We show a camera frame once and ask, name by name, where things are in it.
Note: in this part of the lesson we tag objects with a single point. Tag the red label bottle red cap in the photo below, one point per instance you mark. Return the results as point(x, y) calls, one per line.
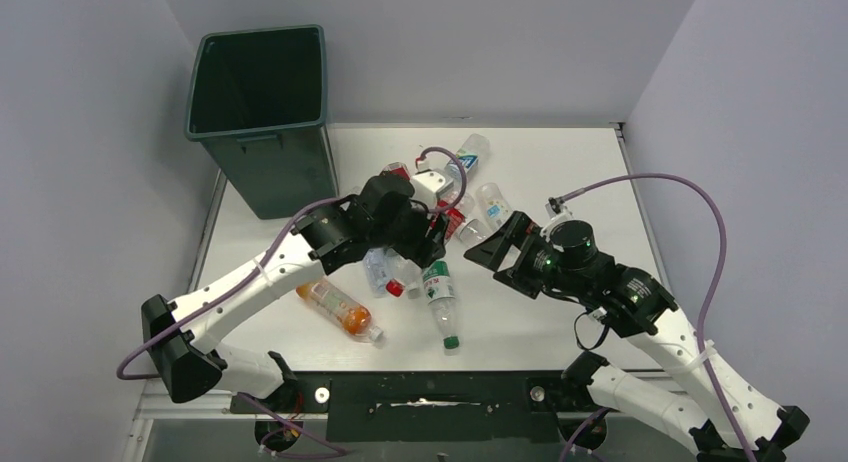
point(462, 225)

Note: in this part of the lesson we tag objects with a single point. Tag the red white label bottle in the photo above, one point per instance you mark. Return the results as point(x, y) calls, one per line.
point(395, 288)

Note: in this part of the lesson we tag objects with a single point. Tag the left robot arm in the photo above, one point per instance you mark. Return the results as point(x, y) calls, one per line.
point(184, 336)

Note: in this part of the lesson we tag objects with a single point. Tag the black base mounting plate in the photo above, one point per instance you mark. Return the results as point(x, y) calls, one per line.
point(537, 405)

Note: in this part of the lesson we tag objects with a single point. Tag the red gold label bottle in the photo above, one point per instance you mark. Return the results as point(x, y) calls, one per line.
point(397, 168)

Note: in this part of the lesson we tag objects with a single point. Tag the dark green label bottle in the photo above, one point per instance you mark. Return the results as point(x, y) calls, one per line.
point(406, 272)

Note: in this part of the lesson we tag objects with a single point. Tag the dark green plastic bin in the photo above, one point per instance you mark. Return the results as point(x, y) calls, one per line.
point(258, 105)

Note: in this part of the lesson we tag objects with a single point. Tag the green label green cap bottle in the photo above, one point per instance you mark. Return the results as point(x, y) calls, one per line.
point(441, 297)

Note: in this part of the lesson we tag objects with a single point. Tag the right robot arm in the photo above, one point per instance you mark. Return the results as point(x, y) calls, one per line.
point(563, 262)

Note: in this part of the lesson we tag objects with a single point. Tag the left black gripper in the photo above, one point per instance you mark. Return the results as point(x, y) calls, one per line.
point(427, 243)

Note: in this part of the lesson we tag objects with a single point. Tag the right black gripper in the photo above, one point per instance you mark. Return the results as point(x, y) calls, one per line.
point(524, 235)

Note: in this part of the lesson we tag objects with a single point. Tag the blue tinted water bottle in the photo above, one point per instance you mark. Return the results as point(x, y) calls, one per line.
point(377, 271)

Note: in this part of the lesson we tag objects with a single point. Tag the orange juice bottle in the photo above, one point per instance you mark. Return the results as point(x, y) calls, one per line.
point(348, 314)

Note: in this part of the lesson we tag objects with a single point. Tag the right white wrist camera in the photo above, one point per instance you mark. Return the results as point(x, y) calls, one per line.
point(558, 213)

